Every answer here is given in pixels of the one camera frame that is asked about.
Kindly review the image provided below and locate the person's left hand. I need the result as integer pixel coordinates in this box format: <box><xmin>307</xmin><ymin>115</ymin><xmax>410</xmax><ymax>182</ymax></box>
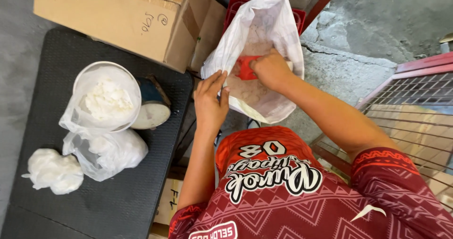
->
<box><xmin>193</xmin><ymin>70</ymin><xmax>231</xmax><ymax>127</ymax></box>

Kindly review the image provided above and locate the person's right hand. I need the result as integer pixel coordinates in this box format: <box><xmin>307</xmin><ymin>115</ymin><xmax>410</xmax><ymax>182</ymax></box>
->
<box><xmin>249</xmin><ymin>48</ymin><xmax>295</xmax><ymax>91</ymax></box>

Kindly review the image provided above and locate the red plastic scoop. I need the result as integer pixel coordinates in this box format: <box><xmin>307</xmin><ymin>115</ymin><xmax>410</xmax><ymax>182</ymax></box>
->
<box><xmin>235</xmin><ymin>55</ymin><xmax>263</xmax><ymax>81</ymax></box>

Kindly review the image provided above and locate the white woven sack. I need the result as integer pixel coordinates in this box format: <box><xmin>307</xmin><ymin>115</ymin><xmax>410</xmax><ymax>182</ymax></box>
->
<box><xmin>200</xmin><ymin>0</ymin><xmax>305</xmax><ymax>124</ymax></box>

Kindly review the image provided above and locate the pale flour in sack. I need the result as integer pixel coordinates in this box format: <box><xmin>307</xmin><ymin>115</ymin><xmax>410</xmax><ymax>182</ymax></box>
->
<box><xmin>226</xmin><ymin>25</ymin><xmax>284</xmax><ymax>107</ymax></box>

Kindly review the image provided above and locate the red plastic crate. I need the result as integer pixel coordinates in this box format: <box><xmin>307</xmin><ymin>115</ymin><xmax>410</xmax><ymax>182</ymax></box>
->
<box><xmin>222</xmin><ymin>0</ymin><xmax>306</xmax><ymax>36</ymax></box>

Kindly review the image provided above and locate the blue dial weighing scale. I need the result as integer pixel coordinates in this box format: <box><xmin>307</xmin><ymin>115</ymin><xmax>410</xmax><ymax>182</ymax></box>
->
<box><xmin>131</xmin><ymin>75</ymin><xmax>172</xmax><ymax>130</ymax></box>

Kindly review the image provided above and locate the person's red patterned jersey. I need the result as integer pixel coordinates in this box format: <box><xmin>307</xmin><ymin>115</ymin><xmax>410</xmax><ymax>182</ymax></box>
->
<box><xmin>168</xmin><ymin>126</ymin><xmax>453</xmax><ymax>239</ymax></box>

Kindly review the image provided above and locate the large brown cardboard box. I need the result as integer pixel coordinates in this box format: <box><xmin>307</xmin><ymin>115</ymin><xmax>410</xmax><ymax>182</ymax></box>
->
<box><xmin>33</xmin><ymin>0</ymin><xmax>228</xmax><ymax>74</ymax></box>

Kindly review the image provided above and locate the white round scale pan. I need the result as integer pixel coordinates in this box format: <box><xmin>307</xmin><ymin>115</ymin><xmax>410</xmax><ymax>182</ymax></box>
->
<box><xmin>72</xmin><ymin>61</ymin><xmax>142</xmax><ymax>133</ymax></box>

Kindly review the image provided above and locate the clear bag of white flour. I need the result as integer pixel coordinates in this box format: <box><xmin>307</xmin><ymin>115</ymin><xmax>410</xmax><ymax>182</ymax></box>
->
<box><xmin>58</xmin><ymin>64</ymin><xmax>142</xmax><ymax>135</ymax></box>

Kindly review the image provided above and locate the small brown cardboard box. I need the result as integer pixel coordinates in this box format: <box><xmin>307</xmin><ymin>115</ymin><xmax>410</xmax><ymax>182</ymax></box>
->
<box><xmin>148</xmin><ymin>178</ymin><xmax>185</xmax><ymax>239</ymax></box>

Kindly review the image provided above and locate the filled clear flour bag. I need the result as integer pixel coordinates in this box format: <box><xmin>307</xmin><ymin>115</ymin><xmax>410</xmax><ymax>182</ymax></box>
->
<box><xmin>62</xmin><ymin>127</ymin><xmax>149</xmax><ymax>182</ymax></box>

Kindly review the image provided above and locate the black textured folding table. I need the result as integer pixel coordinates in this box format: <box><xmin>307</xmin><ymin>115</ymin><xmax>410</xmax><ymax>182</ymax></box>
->
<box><xmin>0</xmin><ymin>27</ymin><xmax>194</xmax><ymax>239</ymax></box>

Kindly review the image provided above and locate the tied white flour bag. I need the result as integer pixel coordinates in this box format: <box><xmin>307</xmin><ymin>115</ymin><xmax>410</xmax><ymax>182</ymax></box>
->
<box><xmin>21</xmin><ymin>148</ymin><xmax>85</xmax><ymax>196</ymax></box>

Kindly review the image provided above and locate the red metal post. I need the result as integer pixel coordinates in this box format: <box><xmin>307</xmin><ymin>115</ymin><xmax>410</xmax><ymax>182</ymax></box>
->
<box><xmin>303</xmin><ymin>0</ymin><xmax>344</xmax><ymax>32</ymax></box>

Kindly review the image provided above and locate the red-framed wire mesh rack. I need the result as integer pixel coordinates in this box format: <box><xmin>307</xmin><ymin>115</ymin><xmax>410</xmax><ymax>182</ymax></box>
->
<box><xmin>310</xmin><ymin>51</ymin><xmax>453</xmax><ymax>213</ymax></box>

